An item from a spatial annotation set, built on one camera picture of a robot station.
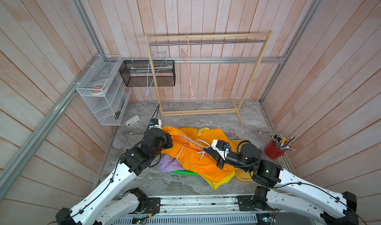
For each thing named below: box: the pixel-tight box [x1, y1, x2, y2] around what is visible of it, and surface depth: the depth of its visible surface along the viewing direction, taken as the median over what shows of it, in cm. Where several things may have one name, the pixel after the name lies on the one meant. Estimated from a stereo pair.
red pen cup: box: [264, 140, 286, 160], surface depth 86 cm
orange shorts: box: [161, 126, 239, 183], surface depth 75 cm
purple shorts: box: [157, 153, 186, 173], surface depth 78 cm
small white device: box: [125, 114, 140, 127], surface depth 106 cm
